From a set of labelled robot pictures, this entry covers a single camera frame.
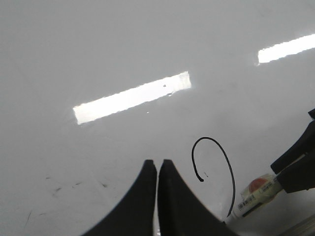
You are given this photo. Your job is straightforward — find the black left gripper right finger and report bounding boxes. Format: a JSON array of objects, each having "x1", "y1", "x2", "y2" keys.
[{"x1": 157, "y1": 159, "x2": 237, "y2": 236}]

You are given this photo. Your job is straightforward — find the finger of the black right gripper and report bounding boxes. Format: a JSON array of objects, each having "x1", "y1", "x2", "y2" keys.
[
  {"x1": 271, "y1": 121, "x2": 315, "y2": 174},
  {"x1": 277, "y1": 152, "x2": 315, "y2": 193}
]

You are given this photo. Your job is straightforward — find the white whiteboard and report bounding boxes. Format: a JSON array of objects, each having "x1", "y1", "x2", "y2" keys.
[{"x1": 0, "y1": 0, "x2": 315, "y2": 236}]

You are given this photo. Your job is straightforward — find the black whiteboard marker with magnet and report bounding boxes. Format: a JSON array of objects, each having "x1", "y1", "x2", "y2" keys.
[{"x1": 233, "y1": 174, "x2": 283, "y2": 217}]

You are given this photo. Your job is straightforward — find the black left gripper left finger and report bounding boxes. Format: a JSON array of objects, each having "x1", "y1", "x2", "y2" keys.
[{"x1": 84, "y1": 160, "x2": 157, "y2": 236}]

